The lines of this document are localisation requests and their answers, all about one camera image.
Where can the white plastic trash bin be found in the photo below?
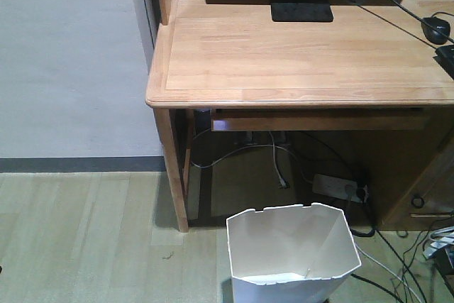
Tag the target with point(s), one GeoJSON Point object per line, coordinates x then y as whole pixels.
{"type": "Point", "coordinates": [292, 253]}

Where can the wooden desk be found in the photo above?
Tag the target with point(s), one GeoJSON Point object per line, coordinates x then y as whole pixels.
{"type": "Point", "coordinates": [368, 72]}

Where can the black computer mouse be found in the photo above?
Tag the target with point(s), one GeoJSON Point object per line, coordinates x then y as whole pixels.
{"type": "Point", "coordinates": [436, 30]}

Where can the black keyboard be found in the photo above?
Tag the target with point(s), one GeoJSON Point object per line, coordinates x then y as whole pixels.
{"type": "Point", "coordinates": [444, 57]}

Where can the black monitor stand base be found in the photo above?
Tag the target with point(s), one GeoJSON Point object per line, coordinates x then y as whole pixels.
{"type": "Point", "coordinates": [313, 11]}

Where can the white power strip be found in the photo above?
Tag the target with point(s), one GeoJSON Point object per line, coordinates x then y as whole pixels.
{"type": "Point", "coordinates": [339, 188]}

